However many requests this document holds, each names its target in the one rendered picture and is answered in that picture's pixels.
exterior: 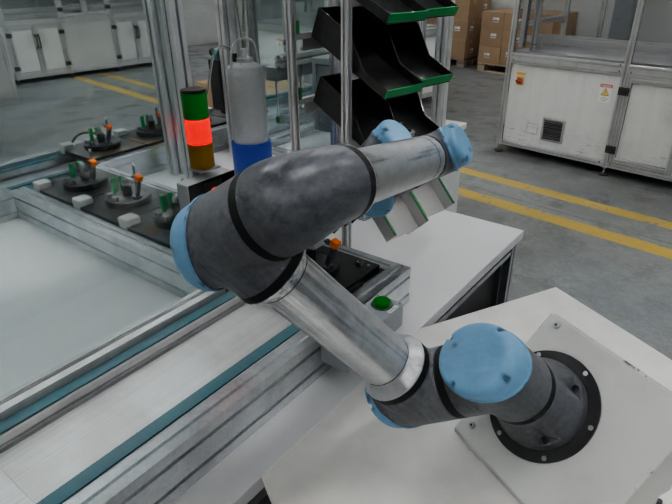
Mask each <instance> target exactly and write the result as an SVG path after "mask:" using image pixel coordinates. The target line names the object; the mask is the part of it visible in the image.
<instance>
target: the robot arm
mask: <svg viewBox="0 0 672 504"><path fill-rule="evenodd" d="M472 157H473V152H472V147H471V144H470V141H469V139H468V137H467V135H466V133H465V132H464V130H463V129H462V128H461V127H460V126H459V125H457V124H455V123H450V124H448V125H446V126H443V127H441V128H440V127H439V128H437V130H435V131H433V132H431V133H429V134H426V135H421V136H417V137H411V134H410V133H409V131H408V130H407V129H406V128H405V127H404V126H403V125H402V124H400V123H399V122H397V121H394V120H384V121H382V122H381V123H380V124H379V125H378V126H377V128H376V129H374V130H373V131H372V133H371V134H370V136H369V137H368V138H367V139H366V140H365V142H364V143H363V144H362V145H361V147H360V148H356V147H354V146H352V145H348V144H341V143H340V144H332V145H326V146H320V147H314V148H309V149H303V150H298V151H293V152H288V153H284V154H279V155H276V156H273V157H270V158H267V159H264V160H261V161H259V162H257V163H254V164H252V165H251V166H249V167H247V168H246V169H244V170H243V171H242V172H240V173H238V174H237V175H235V176H234V177H232V178H230V179H229V180H227V181H225V182H224V183H222V184H220V185H219V186H217V187H215V188H214V189H212V190H211V191H209V192H207V193H206V194H201V195H199V196H197V197H196V198H195V199H193V200H192V202H191V203H190V204H189V205H187V206H186V207H184V208H183V209H182V210H181V211H180V212H179V213H178V214H177V216H176V217H175V219H174V221H173V224H172V227H171V231H170V248H171V249H172V251H173V260H174V263H175V265H176V267H177V269H178V271H179V272H180V274H181V275H182V276H183V278H184V279H185V280H186V281H187V282H188V283H190V284H191V285H192V286H194V287H195V288H197V289H199V290H202V291H214V292H216V291H220V290H222V289H224V288H226V289H228V290H229V291H230V292H232V293H233V294H234V295H236V296H237V297H239V298H240V299H241V300H243V301H244V302H245V303H247V304H249V305H259V304H262V303H266V304H267V305H269V306H270V307H271V308H272V309H274V310H275V311H276V312H278V313H279V314H280V315H282V316H283V317H284V318H285V319H287V320H288V321H289V322H291V323H292V324H293V325H295V326H296V327H297V328H298V329H300V330H301V331H302V332H304V333H305V334H306V335H308V336H309V337H310V338H311V339H313V340H314V341H315V342H317V343H318V344H319V345H321V346H322V347H323V348H324V349H326V350H327V351H328V352H330V353H331V354H332V355H334V356H335V357H336V358H338V359H339V360H340V361H341V362H343V363H344V364H345V365H347V366H348V367H349V368H351V369H352V370H353V371H354V372H356V373H357V374H358V375H360V376H361V377H362V378H363V383H364V389H365V396H366V399H367V402H368V404H371V405H372V408H371V410H372V412H373V414H374V415H375V416H376V417H377V418H378V419H379V420H380V421H381V422H382V423H384V424H385V425H387V426H389V427H393V428H408V429H410V428H417V427H420V426H422V425H427V424H433V423H439V422H445V421H451V420H457V419H462V418H468V417H474V416H480V415H486V414H492V415H494V416H496V417H497V420H498V422H499V424H500V426H501V427H502V429H503V430H504V431H505V433H506V434H507V435H508V436H509V437H510V438H511V439H513V440H514V441H516V442H517V443H519V444H521V445H522V446H524V447H526V448H529V449H532V450H538V451H547V450H553V449H556V448H559V447H562V446H563V445H565V444H567V443H568V442H570V441H571V440H572V439H573V438H574V437H575V436H576V435H577V434H578V433H579V432H580V430H581V428H582V427H583V425H584V423H585V420H586V417H587V412H588V396H587V392H586V389H585V386H584V384H583V382H582V381H581V379H580V378H579V377H578V376H577V375H576V374H575V373H574V372H573V371H572V370H571V369H570V368H569V367H567V366H566V365H564V364H563V363H561V362H559V361H556V360H554V359H550V358H543V357H539V356H538V355H536V354H535V353H534V352H533V351H532V350H530V349H529V348H528V347H527V346H526V345H525V344H524V343H523V342H522V340H521V339H519V338H518V337H517V336H516V335H514V334H513V333H511V332H509V331H507V330H505V329H503V328H502V327H500V326H497V325H495V324H491V323H483V322H482V323H472V324H468V325H466V326H463V327H461V328H459V329H458V330H456V331H455V332H454V333H452V337H451V339H450V340H448V339H447V340H446V341H445V343H444V344H443V345H440V346H436V347H432V348H427V347H426V346H425V345H423V344H422V343H421V342H420V341H419V340H418V339H417V338H415V337H414V336H412V335H409V334H397V333H395V332H394V331H393V330H392V329H391V328H390V327H389V326H387V325H386V324H385V323H384V322H383V321H382V320H381V319H379V318H378V317H377V316H376V315H375V314H374V313H373V312H372V311H370V310H369V309H368V308H367V307H366V306H365V305H364V304H362V303H361V302H360V301H359V300H358V299H357V298H356V297H354V296H353V295H352V294H351V293H350V292H349V291H348V290H347V289H345V288H344V287H343V286H342V285H341V284H340V283H339V282H337V281H336V280H335V279H334V278H333V277H332V276H331V275H329V274H328V273H327V272H326V271H325V270H324V269H323V268H322V267H320V266H319V265H318V264H317V263H316V262H315V261H314V260H312V259H311V258H310V257H309V256H308V255H307V254H306V249H308V248H310V247H311V246H313V245H315V244H316V243H318V242H319V241H321V240H322V239H324V238H325V237H327V236H329V235H330V234H332V233H333V234H335V233H336V232H337V231H338V230H339V228H341V227H342V226H344V227H346V226H347V225H349V224H350V223H354V222H355V220H356V219H358V218H360V217H361V216H363V215H365V216H368V217H382V216H385V215H387V214H388V213H389V212H390V211H391V210H392V208H393V205H394V203H395V198H397V197H399V196H401V195H403V194H406V193H408V192H410V191H412V190H414V189H417V188H418V187H421V186H422V185H425V184H427V183H429V182H431V181H434V180H436V179H438V178H440V177H443V176H445V175H447V174H449V173H452V172H454V171H458V169H460V168H462V167H463V166H465V165H467V164H469V163H470V162H471V160H472Z"/></svg>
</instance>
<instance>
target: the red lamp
mask: <svg viewBox="0 0 672 504"><path fill-rule="evenodd" d="M184 125H185V132H186V140H187V144H189V145H192V146H203V145H207V144H210V143H212V134H211V125H210V117H209V118H207V119H204V120H197V121H190V120H185V119H184Z"/></svg>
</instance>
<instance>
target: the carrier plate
mask: <svg viewBox="0 0 672 504"><path fill-rule="evenodd" d="M329 249H330V248H329V247H326V246H324V245H322V246H321V247H319V248H317V250H324V251H327V252H329ZM335 256H336V257H337V258H338V259H339V261H340V271H339V274H338V275H337V276H336V277H335V278H334V279H335V280H336V281H337V282H339V283H340V284H341V285H342V286H343V287H344V288H345V289H347V290H348V289H350V288H351V287H353V286H354V285H355V284H357V283H358V282H360V281H362V282H363V283H364V282H365V281H367V280H368V279H369V278H371V277H372V276H374V275H375V274H376V273H378V272H379V264H376V263H373V262H370V261H367V260H364V259H361V258H358V257H355V256H353V255H350V254H347V253H344V252H341V251H338V250H336V253H335ZM359 259H360V260H363V261H364V265H363V266H361V267H360V266H357V265H356V261H357V260H359Z"/></svg>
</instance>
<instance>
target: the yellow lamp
mask: <svg viewBox="0 0 672 504"><path fill-rule="evenodd" d="M187 147H188V154H189V161H190V167H191V168H192V169H194V170H207V169H211V168H213V167H214V166H215V159H214V151H213V142H212V143H210V144H207V145H203V146H192V145H189V144H187Z"/></svg>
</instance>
